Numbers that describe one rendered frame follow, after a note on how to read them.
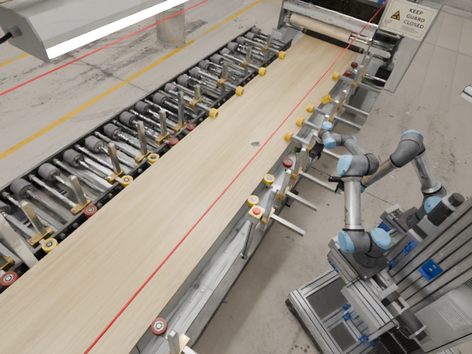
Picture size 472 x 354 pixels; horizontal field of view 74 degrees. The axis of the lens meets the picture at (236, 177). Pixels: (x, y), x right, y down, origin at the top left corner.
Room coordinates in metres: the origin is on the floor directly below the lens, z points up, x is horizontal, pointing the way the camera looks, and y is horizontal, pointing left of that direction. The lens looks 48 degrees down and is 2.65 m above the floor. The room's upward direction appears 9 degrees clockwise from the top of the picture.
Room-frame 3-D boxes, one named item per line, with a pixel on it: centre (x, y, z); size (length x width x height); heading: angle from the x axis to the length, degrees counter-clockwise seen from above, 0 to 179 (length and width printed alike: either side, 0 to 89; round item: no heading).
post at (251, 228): (1.04, -0.14, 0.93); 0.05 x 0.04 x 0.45; 156
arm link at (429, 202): (1.29, -1.23, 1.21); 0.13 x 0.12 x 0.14; 155
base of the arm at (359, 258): (0.98, -0.83, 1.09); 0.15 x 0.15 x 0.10
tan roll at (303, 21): (4.11, -0.94, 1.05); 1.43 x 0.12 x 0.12; 66
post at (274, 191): (1.28, -0.25, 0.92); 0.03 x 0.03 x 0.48; 66
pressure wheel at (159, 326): (0.46, 0.27, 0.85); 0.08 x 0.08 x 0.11
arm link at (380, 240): (0.98, -0.82, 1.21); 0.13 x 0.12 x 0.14; 100
